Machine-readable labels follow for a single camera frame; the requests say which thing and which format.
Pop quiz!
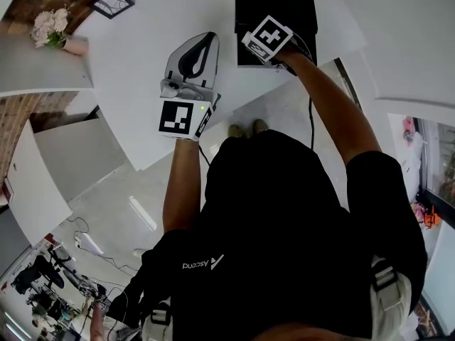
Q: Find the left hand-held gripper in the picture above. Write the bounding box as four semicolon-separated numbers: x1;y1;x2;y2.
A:
158;31;223;142

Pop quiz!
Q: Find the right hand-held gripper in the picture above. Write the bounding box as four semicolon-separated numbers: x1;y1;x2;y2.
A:
241;14;298;77

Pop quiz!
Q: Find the black box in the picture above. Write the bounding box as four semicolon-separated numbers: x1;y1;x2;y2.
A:
234;0;319;69

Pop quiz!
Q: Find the person's right forearm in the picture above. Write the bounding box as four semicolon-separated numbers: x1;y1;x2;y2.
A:
279;50;385;166

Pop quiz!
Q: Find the person's left forearm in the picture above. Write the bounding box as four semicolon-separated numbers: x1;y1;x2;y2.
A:
162;137;203;234

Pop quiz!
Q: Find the pink flower vase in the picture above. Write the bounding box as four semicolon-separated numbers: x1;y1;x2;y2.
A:
61;36;90;56

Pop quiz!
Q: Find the pale flower bouquet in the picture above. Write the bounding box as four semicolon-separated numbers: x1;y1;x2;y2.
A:
30;6;70;49

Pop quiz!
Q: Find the white shelf board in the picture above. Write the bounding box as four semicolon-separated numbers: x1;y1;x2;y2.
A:
0;35;95;98

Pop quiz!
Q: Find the white cabinet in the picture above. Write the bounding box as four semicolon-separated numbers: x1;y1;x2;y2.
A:
6;107;127;249

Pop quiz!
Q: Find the person's black shirt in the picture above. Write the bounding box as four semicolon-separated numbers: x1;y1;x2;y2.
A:
106;129;428;341

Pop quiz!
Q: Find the white power strip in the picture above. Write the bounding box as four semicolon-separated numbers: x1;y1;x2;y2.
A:
73;232;105;256

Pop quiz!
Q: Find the window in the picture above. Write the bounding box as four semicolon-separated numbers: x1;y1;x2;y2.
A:
417;118;455;211

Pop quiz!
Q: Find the orange object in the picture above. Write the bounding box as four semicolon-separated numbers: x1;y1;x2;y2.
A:
423;206;441;229

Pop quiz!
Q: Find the black office chair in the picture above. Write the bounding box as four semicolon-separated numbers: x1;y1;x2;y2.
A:
12;245;74;296

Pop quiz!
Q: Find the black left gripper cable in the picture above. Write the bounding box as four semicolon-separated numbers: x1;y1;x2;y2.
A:
198;143;212;167

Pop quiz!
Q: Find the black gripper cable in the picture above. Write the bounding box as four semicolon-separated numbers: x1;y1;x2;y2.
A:
289;32;318;152
198;143;212;167

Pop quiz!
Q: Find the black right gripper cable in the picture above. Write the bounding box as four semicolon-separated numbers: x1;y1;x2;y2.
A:
289;32;318;152

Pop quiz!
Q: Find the black picture frame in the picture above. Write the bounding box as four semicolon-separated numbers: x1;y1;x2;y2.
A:
87;0;137;21

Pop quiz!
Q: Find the black floor cable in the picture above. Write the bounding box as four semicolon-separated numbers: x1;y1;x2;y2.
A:
65;213;140;275

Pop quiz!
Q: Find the beige shoulder strap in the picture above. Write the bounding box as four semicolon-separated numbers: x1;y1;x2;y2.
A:
140;298;174;341
368;256;414;341

